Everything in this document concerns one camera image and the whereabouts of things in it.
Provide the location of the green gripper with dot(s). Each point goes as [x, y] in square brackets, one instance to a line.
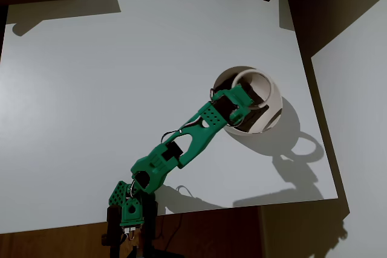
[250, 117]

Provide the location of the white masking tape roll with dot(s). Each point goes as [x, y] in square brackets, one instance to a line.
[264, 89]

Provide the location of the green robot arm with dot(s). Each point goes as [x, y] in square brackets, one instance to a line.
[196, 137]

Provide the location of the dark cloth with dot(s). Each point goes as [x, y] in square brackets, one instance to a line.
[252, 122]

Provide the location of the beige round bowl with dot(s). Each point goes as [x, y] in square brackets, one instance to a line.
[267, 120]

